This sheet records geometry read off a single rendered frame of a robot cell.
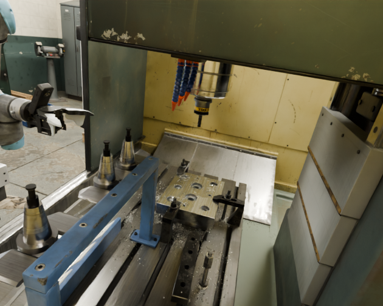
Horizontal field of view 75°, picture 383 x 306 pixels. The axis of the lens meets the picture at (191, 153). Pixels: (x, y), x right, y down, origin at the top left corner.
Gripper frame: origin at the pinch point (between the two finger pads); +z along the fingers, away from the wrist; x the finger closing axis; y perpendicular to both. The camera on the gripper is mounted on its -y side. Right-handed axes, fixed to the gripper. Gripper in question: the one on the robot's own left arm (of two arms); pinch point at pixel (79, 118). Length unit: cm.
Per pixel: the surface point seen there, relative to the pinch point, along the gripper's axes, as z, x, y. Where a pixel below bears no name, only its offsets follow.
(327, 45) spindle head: 62, 14, -30
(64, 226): 23.4, 34.0, 8.4
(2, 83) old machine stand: -353, -251, 79
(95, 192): 21.4, 21.6, 8.4
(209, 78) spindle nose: 37.6, -9.3, -18.2
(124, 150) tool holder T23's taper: 20.6, 7.3, 3.1
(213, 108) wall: 21, -117, 16
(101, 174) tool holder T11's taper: 20.8, 18.5, 5.3
